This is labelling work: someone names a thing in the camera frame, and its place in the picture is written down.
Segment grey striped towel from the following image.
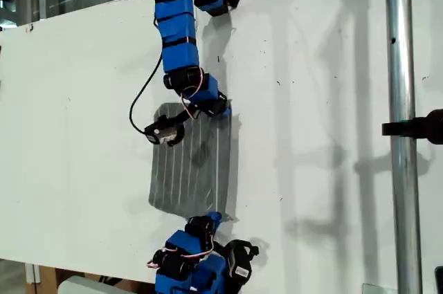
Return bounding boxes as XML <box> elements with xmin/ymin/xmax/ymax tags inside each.
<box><xmin>147</xmin><ymin>102</ymin><xmax>240</xmax><ymax>221</ymax></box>

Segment white box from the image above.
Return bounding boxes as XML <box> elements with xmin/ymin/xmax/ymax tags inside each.
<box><xmin>57</xmin><ymin>275</ymin><xmax>139</xmax><ymax>294</ymax></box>

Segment wooden table leg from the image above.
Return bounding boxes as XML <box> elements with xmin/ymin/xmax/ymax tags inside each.
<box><xmin>36</xmin><ymin>266</ymin><xmax>59</xmax><ymax>294</ymax></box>

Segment black clamp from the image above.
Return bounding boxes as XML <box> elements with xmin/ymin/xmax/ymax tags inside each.
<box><xmin>381</xmin><ymin>109</ymin><xmax>443</xmax><ymax>145</ymax></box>

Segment black camera stalk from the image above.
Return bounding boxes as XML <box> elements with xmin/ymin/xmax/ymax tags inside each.
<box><xmin>172</xmin><ymin>109</ymin><xmax>195</xmax><ymax>127</ymax></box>

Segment black camera box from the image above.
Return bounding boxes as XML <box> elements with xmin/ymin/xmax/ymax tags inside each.
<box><xmin>143</xmin><ymin>116</ymin><xmax>186</xmax><ymax>147</ymax></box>
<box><xmin>224</xmin><ymin>238</ymin><xmax>260</xmax><ymax>279</ymax></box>

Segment black camera cable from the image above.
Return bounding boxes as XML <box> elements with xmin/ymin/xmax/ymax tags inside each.
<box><xmin>129</xmin><ymin>50</ymin><xmax>164</xmax><ymax>135</ymax></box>

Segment steel post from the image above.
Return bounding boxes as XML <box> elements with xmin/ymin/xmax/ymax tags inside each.
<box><xmin>383</xmin><ymin>0</ymin><xmax>425</xmax><ymax>294</ymax></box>

